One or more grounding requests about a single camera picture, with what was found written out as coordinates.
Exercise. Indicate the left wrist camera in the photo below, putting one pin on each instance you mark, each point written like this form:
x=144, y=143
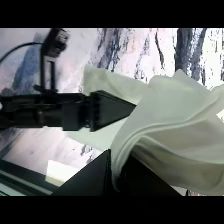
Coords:
x=55, y=43

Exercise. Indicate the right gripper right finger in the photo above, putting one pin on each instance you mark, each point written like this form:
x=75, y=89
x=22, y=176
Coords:
x=146, y=181

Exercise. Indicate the white T-shirt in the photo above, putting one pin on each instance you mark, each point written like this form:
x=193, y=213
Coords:
x=173, y=123

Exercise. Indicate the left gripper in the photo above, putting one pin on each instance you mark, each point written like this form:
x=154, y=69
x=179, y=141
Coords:
x=43, y=111

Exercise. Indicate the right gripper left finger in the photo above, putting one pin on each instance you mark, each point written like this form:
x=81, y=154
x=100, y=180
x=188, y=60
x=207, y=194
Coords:
x=90, y=180

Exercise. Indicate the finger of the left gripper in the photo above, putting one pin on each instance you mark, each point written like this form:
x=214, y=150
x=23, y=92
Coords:
x=108, y=110

